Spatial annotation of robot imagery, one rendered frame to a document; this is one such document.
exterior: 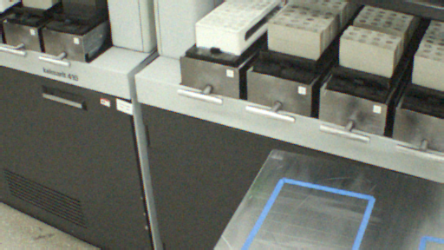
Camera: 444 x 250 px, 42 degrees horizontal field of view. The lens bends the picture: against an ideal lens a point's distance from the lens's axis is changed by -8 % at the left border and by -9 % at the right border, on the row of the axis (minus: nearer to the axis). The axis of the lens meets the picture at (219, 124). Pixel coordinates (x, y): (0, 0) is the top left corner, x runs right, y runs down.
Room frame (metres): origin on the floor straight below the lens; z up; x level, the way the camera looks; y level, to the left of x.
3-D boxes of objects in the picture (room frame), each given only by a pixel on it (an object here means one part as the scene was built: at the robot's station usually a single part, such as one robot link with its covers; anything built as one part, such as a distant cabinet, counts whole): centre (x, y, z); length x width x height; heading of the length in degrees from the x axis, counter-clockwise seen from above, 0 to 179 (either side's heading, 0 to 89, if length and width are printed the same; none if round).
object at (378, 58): (1.03, -0.29, 0.85); 0.12 x 0.02 x 0.06; 59
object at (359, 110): (1.23, -0.41, 0.78); 0.73 x 0.14 x 0.09; 150
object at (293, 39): (1.10, -0.16, 0.85); 0.12 x 0.02 x 0.06; 60
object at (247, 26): (1.27, -0.08, 0.83); 0.30 x 0.10 x 0.06; 150
